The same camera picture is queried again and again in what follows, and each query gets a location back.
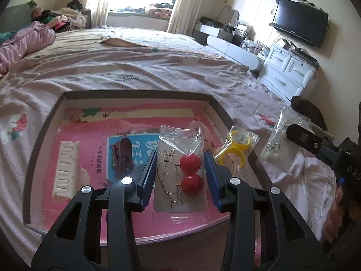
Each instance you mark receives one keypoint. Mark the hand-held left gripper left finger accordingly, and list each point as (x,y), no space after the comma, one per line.
(148,175)

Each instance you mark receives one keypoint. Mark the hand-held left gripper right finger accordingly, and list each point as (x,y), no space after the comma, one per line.
(211,180)

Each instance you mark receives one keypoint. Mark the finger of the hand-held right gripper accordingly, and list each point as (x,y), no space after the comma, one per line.
(307,139)

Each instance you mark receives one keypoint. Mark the red ball earring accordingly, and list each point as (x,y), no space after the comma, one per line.
(191,185)
(189,163)

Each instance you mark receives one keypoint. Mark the yellow bangle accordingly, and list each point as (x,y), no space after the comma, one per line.
(239,141)
(225,158)

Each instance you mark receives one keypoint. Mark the brown hair clip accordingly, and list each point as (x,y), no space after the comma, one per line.
(122,155)

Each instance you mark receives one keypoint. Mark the white earrings bag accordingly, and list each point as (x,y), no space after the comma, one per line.
(277,155)

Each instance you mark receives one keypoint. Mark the clear bag with earring card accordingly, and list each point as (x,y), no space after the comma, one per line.
(174,214)

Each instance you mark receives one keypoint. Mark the clear bangle bag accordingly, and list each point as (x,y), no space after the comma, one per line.
(251,137)

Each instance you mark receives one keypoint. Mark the white hair claw clip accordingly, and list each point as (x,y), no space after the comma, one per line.
(69,172)

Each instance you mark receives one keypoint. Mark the pink shallow box tray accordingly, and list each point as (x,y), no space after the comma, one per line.
(48,124)

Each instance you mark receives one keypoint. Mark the person's right hand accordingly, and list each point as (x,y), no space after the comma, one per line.
(335,220)

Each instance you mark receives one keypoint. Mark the dark brown fluffy cushion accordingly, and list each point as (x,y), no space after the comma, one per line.
(308,113)

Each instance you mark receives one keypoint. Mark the pink printed card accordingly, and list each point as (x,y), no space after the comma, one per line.
(96,129)

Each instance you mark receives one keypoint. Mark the white drawer cabinet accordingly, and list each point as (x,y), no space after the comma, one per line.
(284,73)

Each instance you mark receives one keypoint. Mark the black set-top box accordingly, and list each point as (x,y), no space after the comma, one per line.
(303,55)

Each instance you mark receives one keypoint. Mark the bed with pink sheet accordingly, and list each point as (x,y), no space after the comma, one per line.
(141,65)

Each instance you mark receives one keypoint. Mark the white rounded dresser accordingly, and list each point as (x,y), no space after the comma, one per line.
(234,50)

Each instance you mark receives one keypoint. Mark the black television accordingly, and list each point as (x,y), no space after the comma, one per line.
(299,21)

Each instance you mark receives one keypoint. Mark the beige cloth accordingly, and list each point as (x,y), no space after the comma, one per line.
(117,41)

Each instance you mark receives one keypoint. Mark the heart-shaped mirror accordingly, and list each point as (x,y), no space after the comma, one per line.
(230,17)

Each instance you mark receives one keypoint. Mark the red patterned blanket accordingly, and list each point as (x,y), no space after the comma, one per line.
(158,11)

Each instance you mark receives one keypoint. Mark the cream curtain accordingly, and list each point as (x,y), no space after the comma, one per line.
(98,2)
(186,5)

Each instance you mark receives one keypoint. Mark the pile of clothes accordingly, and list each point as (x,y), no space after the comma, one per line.
(67,19)

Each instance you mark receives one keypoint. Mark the dark floral quilt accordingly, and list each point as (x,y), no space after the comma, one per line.
(5,36)

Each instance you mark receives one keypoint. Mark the grey-green headboard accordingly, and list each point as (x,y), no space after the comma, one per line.
(17,14)

